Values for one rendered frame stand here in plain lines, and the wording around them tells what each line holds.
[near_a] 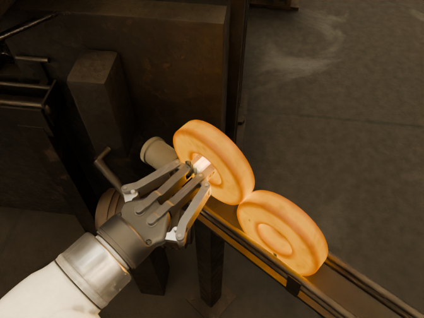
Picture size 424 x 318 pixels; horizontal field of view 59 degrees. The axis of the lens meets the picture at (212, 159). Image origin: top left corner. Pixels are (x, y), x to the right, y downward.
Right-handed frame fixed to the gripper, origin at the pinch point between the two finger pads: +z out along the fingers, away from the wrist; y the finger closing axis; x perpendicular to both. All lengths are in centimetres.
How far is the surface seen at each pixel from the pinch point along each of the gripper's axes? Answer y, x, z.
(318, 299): 24.5, -10.0, -3.7
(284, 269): 18.1, -8.8, -3.8
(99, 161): -26.8, -17.8, -8.0
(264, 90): -48, -83, 86
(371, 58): -20, -86, 143
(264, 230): 11.8, -8.9, -0.8
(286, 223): 15.4, 0.4, -1.4
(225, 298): 3, -78, -1
